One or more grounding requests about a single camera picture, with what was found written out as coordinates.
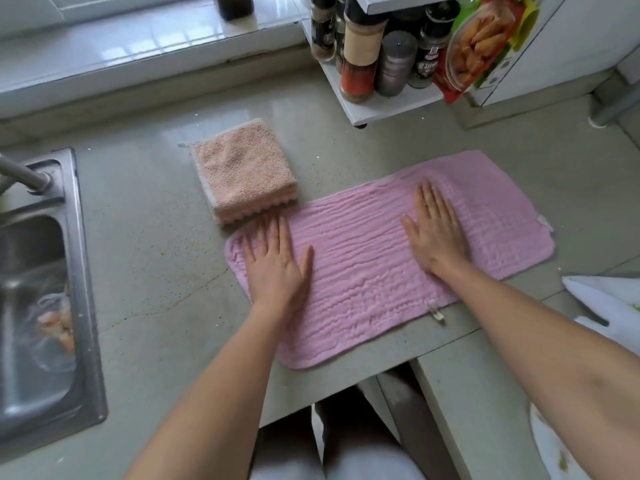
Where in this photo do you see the person's left hand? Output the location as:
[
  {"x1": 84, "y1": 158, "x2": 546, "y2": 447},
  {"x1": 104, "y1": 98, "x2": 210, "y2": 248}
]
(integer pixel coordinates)
[{"x1": 242, "y1": 216, "x2": 315, "y2": 318}]

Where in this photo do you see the person's right hand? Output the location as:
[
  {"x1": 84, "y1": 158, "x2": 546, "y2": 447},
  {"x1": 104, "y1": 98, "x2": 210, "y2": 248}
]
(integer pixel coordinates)
[{"x1": 399, "y1": 180, "x2": 474, "y2": 279}]

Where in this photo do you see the light pink ribbed towel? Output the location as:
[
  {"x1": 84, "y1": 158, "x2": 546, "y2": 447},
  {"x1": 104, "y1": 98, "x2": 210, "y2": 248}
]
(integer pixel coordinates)
[{"x1": 197, "y1": 159, "x2": 300, "y2": 228}]

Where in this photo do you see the pink muslin cloth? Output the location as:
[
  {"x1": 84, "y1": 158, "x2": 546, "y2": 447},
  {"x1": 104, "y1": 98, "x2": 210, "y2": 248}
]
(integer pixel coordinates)
[{"x1": 223, "y1": 149, "x2": 557, "y2": 371}]

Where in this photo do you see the peach towel with white trim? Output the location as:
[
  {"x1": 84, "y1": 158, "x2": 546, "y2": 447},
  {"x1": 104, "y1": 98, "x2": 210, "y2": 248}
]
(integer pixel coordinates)
[{"x1": 189, "y1": 118, "x2": 299, "y2": 208}]

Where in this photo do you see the white banana print cloth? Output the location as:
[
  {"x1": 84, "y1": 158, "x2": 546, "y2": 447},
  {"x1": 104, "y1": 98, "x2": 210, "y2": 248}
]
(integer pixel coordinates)
[{"x1": 529, "y1": 274, "x2": 640, "y2": 480}]

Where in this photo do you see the person's left forearm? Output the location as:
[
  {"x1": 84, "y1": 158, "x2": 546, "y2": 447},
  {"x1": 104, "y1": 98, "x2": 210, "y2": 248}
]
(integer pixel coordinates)
[{"x1": 123, "y1": 302, "x2": 301, "y2": 480}]

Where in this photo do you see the person's right forearm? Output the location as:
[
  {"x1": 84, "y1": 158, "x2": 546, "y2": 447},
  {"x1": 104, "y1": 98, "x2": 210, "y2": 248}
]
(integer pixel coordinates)
[{"x1": 432, "y1": 264, "x2": 640, "y2": 480}]

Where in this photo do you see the white tiered shelf rack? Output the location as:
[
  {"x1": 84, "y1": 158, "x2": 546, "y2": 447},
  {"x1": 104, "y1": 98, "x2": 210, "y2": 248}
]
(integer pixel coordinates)
[{"x1": 299, "y1": 0, "x2": 621, "y2": 128}]

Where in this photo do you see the black-lidded spice jar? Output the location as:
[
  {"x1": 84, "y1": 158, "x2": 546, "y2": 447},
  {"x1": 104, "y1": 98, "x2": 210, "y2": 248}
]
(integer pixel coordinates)
[
  {"x1": 406, "y1": 0, "x2": 462, "y2": 91},
  {"x1": 309, "y1": 0, "x2": 337, "y2": 63},
  {"x1": 333, "y1": 0, "x2": 349, "y2": 73}
]

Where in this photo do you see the steel shaker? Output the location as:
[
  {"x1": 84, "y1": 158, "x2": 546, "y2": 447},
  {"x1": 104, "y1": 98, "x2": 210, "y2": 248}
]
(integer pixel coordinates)
[{"x1": 375, "y1": 29, "x2": 419, "y2": 99}]

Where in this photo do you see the red and green snack packet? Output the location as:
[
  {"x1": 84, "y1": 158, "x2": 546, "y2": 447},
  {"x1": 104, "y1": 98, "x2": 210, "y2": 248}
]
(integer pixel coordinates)
[{"x1": 432, "y1": 0, "x2": 543, "y2": 105}]

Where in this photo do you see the tan and red spice jar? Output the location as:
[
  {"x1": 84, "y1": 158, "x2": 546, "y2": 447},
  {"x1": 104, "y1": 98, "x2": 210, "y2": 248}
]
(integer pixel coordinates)
[{"x1": 339, "y1": 0, "x2": 389, "y2": 104}]

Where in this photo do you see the grey metal pipe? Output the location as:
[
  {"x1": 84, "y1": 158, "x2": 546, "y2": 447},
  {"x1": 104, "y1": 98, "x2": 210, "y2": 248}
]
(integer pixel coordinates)
[{"x1": 589, "y1": 84, "x2": 640, "y2": 129}]

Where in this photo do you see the clear plastic bag of food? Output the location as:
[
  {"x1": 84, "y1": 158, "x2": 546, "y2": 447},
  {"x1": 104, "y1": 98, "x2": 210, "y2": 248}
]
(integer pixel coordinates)
[{"x1": 32, "y1": 284, "x2": 79, "y2": 373}]

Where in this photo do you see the stainless steel sink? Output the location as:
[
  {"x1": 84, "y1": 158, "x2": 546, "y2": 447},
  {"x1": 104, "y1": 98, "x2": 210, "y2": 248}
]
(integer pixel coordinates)
[{"x1": 0, "y1": 147, "x2": 109, "y2": 465}]

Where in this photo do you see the metal faucet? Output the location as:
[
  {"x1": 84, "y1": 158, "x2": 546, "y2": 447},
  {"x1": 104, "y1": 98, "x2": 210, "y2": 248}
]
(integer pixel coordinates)
[{"x1": 0, "y1": 153, "x2": 53, "y2": 195}]

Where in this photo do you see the dark green glass bottle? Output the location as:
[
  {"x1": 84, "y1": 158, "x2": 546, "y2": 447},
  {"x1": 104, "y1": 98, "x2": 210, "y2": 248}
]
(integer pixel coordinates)
[{"x1": 215, "y1": 0, "x2": 255, "y2": 21}]

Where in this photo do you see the white window frame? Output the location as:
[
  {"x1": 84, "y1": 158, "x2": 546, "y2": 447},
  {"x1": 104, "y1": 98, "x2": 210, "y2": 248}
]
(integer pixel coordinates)
[{"x1": 0, "y1": 0, "x2": 221, "y2": 41}]

